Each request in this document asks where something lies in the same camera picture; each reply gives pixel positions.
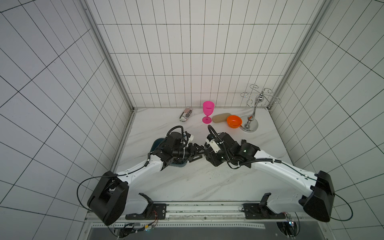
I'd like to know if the orange plastic bowl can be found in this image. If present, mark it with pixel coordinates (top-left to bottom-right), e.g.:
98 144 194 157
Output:
227 115 243 129

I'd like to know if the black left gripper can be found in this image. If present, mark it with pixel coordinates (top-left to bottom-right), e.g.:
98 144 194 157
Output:
173 142 207 163

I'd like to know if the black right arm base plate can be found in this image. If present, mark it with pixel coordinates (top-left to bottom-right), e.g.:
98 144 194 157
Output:
242 193 286 220

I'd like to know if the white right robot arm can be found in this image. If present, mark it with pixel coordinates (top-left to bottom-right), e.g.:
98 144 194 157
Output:
205 133 335 223

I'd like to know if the chrome glass holder stand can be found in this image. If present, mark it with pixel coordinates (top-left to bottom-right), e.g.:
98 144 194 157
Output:
240 84 281 133

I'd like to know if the cork oval block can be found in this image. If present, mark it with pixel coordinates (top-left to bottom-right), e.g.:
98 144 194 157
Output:
212 113 232 123

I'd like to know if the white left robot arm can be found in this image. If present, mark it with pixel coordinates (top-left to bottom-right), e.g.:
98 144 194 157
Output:
87 131 198 226

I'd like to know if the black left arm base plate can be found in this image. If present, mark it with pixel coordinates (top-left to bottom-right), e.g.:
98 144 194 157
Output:
124 193 167 220

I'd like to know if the teal storage box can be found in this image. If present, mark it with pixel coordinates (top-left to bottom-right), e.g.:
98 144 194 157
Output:
150 137 188 169

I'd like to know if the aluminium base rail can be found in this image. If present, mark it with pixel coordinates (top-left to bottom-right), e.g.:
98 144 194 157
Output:
85 200 326 230

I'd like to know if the pink plastic wine glass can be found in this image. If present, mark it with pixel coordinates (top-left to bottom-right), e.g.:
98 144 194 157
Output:
202 101 215 124

